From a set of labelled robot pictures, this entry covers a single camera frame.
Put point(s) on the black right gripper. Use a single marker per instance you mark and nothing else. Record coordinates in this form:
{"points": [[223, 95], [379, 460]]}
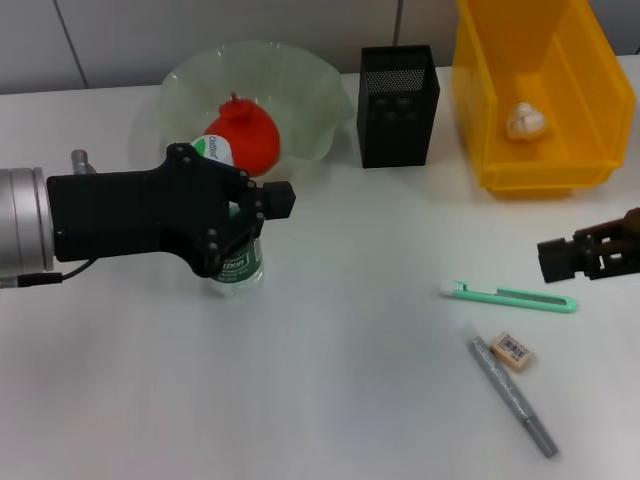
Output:
{"points": [[620, 245]]}

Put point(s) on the yellow plastic bin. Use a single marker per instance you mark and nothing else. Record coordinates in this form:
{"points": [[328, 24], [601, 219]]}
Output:
{"points": [[590, 75]]}

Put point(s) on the clear green-label water bottle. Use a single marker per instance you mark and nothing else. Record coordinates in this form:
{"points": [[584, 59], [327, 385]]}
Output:
{"points": [[237, 280]]}

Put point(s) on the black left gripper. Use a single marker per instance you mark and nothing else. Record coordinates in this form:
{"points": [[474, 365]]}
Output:
{"points": [[140, 215]]}

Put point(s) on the white paper ball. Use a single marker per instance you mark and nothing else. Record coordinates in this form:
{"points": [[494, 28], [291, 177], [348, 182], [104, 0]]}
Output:
{"points": [[525, 121]]}

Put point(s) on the black mesh pen holder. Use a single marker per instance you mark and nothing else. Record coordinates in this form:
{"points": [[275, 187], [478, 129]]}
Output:
{"points": [[395, 135]]}

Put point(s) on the grey pen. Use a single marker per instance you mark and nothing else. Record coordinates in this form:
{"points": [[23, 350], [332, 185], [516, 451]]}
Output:
{"points": [[505, 385]]}

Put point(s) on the beige eraser with barcode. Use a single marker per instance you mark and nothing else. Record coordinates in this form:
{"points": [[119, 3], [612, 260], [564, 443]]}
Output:
{"points": [[510, 351]]}

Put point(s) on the green utility knife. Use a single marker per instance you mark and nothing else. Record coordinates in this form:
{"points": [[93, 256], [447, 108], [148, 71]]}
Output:
{"points": [[500, 297]]}

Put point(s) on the green glass fruit bowl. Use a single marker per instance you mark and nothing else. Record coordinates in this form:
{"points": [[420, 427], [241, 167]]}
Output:
{"points": [[310, 100]]}

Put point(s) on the red pomegranate toy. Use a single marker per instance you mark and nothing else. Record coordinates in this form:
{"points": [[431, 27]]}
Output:
{"points": [[250, 135]]}

